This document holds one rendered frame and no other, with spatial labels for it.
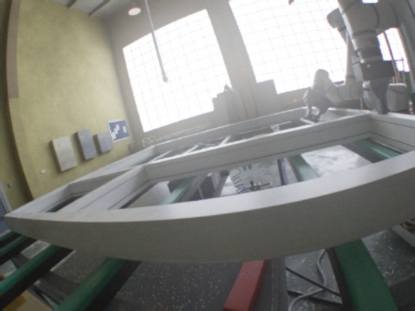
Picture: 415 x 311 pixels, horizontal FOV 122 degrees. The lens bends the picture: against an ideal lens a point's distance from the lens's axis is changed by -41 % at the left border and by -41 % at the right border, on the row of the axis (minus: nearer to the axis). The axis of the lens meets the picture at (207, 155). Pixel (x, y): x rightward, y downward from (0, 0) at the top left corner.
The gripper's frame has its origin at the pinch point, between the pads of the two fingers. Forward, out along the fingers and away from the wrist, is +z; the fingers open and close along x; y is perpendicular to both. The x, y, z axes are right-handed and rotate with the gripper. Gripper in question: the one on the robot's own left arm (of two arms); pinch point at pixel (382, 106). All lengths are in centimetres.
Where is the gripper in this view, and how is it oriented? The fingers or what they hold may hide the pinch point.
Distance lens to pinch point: 66.0
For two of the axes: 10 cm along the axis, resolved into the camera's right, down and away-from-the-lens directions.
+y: -2.5, 2.5, -9.4
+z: 2.7, 9.5, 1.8
